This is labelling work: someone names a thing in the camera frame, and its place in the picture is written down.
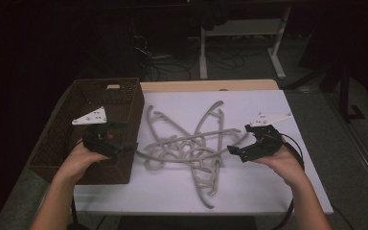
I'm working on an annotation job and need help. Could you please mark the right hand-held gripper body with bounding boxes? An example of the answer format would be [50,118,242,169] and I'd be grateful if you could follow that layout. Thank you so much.
[248,111,293,156]

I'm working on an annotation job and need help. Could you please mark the dark hanging cloth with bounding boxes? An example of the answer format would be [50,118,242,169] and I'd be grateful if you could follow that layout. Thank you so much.
[189,0,232,32]

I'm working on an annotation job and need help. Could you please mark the white metal desk frame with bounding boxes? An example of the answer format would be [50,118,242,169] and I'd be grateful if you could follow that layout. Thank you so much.
[198,6,292,81]

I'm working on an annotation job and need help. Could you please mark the metal floor rail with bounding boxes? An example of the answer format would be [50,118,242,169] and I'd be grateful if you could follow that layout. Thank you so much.
[327,94,368,200]

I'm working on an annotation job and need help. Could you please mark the person's left hand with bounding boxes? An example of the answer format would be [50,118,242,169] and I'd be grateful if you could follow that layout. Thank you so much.
[56,141,111,186]

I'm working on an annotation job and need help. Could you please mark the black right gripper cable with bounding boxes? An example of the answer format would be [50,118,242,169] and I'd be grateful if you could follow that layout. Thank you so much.
[272,133,306,230]

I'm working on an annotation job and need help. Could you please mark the black floor cables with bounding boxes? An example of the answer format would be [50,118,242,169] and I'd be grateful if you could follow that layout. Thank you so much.
[130,15,257,81]

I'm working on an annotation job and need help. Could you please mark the brown woven basket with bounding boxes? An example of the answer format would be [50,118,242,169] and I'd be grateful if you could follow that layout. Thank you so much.
[27,77,146,186]

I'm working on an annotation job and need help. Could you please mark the dark metal stand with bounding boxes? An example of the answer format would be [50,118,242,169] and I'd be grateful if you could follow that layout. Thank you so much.
[337,61,367,124]

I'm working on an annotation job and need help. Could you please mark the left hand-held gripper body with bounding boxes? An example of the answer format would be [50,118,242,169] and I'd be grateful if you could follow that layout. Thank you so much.
[71,105,123,158]

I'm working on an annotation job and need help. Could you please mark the person's right hand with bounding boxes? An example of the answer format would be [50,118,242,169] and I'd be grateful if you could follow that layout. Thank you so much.
[252,145,307,187]

